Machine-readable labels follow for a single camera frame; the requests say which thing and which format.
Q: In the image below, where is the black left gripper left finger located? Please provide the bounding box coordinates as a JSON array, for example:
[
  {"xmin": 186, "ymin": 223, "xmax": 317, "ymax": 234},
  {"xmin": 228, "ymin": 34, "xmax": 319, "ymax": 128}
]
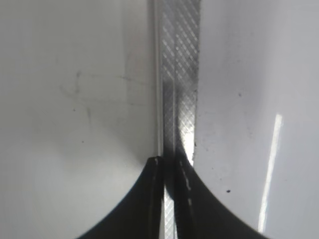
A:
[{"xmin": 80, "ymin": 156, "xmax": 164, "ymax": 239}]

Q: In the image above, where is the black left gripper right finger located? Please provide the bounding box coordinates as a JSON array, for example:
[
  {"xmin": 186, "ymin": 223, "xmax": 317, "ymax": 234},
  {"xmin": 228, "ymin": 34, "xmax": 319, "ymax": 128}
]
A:
[{"xmin": 164, "ymin": 150, "xmax": 264, "ymax": 239}]

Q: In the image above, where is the white aluminium-framed whiteboard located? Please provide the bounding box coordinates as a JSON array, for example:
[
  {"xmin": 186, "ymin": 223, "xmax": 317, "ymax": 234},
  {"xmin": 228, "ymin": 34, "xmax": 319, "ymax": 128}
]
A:
[{"xmin": 155, "ymin": 0, "xmax": 319, "ymax": 239}]

